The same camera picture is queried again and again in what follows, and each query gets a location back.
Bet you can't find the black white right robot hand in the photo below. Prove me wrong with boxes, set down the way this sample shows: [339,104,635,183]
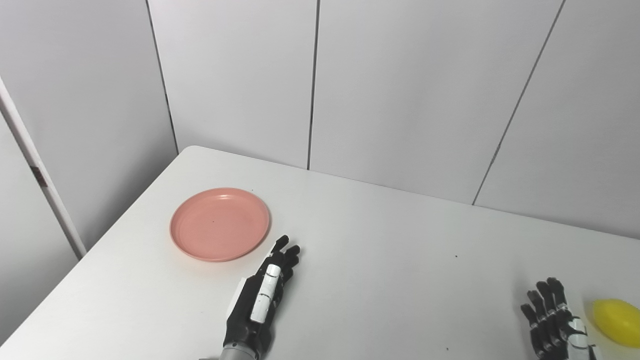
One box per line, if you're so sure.
[519,277,599,360]

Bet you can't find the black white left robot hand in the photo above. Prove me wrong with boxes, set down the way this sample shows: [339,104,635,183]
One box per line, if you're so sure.
[222,234,302,359]

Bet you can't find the yellow lemon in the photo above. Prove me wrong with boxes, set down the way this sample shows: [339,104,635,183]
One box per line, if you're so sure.
[592,298,640,349]

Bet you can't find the pink round plate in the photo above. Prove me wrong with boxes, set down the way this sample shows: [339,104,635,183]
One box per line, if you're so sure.
[169,187,272,263]

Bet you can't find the white frame post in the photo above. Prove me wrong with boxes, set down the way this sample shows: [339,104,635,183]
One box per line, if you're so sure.
[0,75,87,260]

